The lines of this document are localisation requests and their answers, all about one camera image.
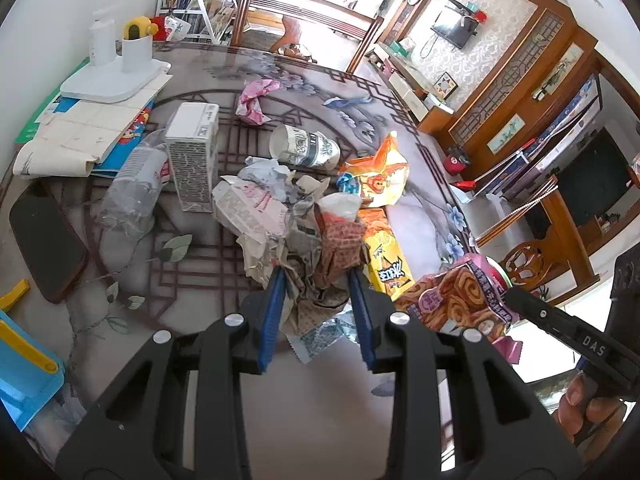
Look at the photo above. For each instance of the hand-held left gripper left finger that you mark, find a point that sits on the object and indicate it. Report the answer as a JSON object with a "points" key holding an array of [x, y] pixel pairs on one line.
{"points": [[276, 310]]}

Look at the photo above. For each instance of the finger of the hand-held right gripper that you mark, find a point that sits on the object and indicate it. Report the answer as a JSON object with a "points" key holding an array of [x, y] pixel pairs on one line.
{"points": [[540, 312]]}

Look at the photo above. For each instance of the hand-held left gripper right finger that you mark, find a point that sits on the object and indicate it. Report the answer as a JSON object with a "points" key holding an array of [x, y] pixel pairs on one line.
{"points": [[359, 320]]}

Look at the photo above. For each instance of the newspaper wad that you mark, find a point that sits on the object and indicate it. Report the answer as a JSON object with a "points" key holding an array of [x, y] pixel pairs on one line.
{"points": [[300, 280]]}

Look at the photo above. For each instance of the silver blue snack bag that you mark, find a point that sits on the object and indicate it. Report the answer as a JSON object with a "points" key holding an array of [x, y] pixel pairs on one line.
{"points": [[320, 340]]}

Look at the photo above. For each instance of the pink pastry snack bag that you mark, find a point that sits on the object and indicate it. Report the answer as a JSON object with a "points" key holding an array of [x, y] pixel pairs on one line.
{"points": [[450, 300]]}

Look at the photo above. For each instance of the orange snack bag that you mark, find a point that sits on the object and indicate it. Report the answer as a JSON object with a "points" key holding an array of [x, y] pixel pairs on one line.
{"points": [[380, 175]]}

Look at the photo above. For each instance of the person's right hand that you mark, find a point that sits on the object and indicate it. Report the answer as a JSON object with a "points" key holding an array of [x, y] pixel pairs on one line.
{"points": [[597, 412]]}

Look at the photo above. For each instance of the carved wooden chair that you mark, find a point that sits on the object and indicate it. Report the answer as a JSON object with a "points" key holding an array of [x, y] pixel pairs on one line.
{"points": [[527, 262]]}

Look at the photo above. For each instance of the yellow snack packet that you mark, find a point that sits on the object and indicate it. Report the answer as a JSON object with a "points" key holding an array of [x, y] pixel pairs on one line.
{"points": [[387, 260]]}

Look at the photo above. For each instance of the brown patterned paper bag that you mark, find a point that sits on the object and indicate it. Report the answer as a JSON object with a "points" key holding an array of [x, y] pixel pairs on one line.
{"points": [[342, 247]]}

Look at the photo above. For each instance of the crumpled white pink-print carton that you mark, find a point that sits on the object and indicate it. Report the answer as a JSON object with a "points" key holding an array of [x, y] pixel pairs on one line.
{"points": [[250, 207]]}

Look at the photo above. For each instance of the white tissue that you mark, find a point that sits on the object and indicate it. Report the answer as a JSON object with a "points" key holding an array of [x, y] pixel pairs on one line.
{"points": [[340, 205]]}

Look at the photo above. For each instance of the crumpled grey-white paper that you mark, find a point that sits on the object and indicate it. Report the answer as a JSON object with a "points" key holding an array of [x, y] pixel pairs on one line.
{"points": [[267, 175]]}

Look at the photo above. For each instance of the large black television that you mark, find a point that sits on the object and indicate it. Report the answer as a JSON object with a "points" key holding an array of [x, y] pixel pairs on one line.
{"points": [[595, 180]]}

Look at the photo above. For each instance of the red dustpan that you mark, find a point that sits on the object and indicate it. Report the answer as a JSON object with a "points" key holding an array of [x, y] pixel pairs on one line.
{"points": [[465, 185]]}

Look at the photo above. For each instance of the white drink carton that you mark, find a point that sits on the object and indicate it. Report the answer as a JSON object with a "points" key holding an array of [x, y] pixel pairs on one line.
{"points": [[192, 170]]}

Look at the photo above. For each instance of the patterned paper cup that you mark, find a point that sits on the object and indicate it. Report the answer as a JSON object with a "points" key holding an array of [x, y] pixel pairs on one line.
{"points": [[305, 147]]}

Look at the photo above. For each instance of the red waste bin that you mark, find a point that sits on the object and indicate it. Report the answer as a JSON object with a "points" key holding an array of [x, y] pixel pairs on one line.
{"points": [[456, 162]]}

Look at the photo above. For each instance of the leaning printed board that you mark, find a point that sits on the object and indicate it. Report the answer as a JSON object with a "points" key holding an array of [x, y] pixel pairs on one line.
{"points": [[565, 125]]}

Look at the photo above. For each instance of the crushed clear plastic bottle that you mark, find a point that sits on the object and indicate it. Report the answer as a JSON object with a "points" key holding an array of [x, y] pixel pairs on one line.
{"points": [[135, 180]]}

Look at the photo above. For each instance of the pink crumpled wrapper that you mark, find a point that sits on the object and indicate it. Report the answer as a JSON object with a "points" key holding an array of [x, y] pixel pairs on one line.
{"points": [[252, 105]]}

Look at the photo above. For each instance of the wooden lattice partition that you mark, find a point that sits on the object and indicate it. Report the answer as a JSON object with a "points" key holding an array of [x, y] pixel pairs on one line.
{"points": [[500, 95]]}

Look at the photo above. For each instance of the low wooden sideboard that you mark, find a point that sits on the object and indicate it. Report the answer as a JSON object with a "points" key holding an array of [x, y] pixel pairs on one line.
{"points": [[410, 97]]}

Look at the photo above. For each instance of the colourful picture book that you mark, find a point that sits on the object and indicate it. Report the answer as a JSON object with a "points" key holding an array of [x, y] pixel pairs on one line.
{"points": [[132, 127]]}

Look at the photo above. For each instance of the framed geometric picture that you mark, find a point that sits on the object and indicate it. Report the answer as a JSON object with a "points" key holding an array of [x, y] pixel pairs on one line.
{"points": [[445, 85]]}

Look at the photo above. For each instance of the yellow plastic piece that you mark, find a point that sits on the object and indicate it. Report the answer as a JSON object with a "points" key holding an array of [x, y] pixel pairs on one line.
{"points": [[12, 297]]}

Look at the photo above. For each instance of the stack of books and papers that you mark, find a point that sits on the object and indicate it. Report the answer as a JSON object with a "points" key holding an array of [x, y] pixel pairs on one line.
{"points": [[75, 130]]}

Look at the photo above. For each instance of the wooden dining chair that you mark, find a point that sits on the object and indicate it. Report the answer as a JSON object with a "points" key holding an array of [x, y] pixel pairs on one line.
{"points": [[310, 10]]}

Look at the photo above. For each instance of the red cloth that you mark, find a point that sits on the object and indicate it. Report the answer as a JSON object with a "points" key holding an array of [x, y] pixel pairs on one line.
{"points": [[160, 27]]}

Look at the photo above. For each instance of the green book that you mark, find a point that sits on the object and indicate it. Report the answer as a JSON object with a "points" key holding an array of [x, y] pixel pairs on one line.
{"points": [[35, 120]]}

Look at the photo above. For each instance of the yellow tape dispenser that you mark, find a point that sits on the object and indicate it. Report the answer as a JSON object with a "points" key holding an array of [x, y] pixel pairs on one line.
{"points": [[137, 27]]}

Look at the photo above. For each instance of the wall-mounted monitor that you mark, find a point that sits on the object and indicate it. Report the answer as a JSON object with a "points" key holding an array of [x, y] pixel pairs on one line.
{"points": [[452, 25]]}

